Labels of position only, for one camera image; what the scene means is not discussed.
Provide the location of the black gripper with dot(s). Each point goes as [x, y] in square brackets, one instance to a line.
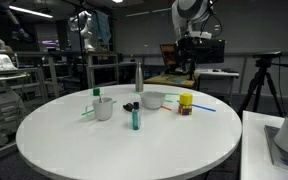
[186, 48]

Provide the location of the yellow cube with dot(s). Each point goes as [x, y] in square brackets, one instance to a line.
[186, 99]

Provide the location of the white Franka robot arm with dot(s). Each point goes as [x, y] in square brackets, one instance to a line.
[190, 13]

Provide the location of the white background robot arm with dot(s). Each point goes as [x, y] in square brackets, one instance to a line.
[86, 33]

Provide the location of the Rubik's cube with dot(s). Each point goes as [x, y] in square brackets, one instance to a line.
[185, 110]

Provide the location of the white bowl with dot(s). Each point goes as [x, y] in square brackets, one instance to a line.
[152, 100]

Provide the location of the green cube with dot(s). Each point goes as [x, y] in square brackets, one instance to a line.
[96, 91]

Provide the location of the monitor with orange screen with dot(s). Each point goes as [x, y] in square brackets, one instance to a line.
[168, 55]

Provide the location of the wooden desk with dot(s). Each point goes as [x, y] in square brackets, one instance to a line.
[165, 80]

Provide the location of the black monitor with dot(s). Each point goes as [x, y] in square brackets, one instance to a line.
[212, 51]

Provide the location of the long green stick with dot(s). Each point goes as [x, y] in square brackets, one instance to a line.
[172, 94]

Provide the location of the white desk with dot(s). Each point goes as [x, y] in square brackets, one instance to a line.
[217, 75]

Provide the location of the short green stick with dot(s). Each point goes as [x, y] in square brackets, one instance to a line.
[168, 101]

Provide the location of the blue stick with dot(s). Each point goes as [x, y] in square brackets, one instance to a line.
[204, 108]

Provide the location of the orange stick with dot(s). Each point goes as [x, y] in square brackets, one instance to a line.
[166, 108]

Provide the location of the stainless steel bottle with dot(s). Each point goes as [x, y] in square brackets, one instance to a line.
[139, 78]

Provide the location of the small black object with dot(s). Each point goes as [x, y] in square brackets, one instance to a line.
[128, 107]

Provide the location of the teal plastic bottle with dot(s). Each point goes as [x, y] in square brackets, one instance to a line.
[136, 118]

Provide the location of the metal spoon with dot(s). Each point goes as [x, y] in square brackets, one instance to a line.
[100, 98]

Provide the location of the white mug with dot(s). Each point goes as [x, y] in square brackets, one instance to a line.
[103, 109]

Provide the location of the blue hanging cloth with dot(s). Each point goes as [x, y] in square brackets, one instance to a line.
[101, 26]

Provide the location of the green stick under mug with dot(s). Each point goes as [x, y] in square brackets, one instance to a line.
[86, 113]

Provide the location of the long ceiling light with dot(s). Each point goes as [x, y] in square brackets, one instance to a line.
[27, 11]

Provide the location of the black camera tripod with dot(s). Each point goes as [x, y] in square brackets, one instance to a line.
[260, 81]

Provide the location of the black camera on tripod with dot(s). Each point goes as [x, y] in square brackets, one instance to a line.
[267, 55]

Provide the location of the metal frame table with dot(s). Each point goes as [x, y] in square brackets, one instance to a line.
[90, 71]

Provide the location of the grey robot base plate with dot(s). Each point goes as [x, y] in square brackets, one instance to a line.
[277, 151]

